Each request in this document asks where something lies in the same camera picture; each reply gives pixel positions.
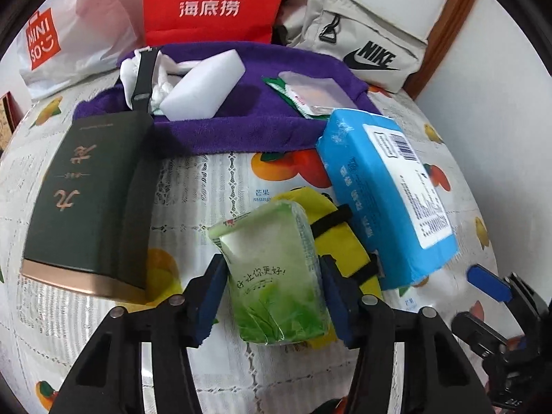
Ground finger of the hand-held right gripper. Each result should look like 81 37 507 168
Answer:
451 310 510 355
466 264 515 303

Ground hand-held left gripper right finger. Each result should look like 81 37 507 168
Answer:
319 254 496 414

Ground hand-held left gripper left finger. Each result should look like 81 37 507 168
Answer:
49 254 229 414

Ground green pocket tissue pack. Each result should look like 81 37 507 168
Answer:
207 200 333 346

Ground white sponge block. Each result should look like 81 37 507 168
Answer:
166 49 246 119

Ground green snack packet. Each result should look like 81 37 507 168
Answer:
263 75 303 115

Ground fruit print lace tablecloth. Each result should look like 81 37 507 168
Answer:
0 82 505 414

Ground blue tissue pack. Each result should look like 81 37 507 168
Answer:
317 108 459 292

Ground dark green gold box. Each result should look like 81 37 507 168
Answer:
21 110 158 305

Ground purple towel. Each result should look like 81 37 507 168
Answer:
72 43 384 156

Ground white crumpled cloth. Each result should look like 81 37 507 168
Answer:
118 49 203 115

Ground beige waist bag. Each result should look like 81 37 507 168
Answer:
276 0 430 93

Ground small patterned box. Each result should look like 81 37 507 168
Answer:
0 90 20 143

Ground white plastic shopping bag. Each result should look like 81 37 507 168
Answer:
17 0 145 100

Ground red paper bag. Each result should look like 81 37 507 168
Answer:
142 0 287 46

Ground yellow black strapped sports pad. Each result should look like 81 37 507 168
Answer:
269 186 384 350

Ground black strap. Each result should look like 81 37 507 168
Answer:
133 47 159 115

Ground wooden bed post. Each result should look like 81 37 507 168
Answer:
407 0 481 100

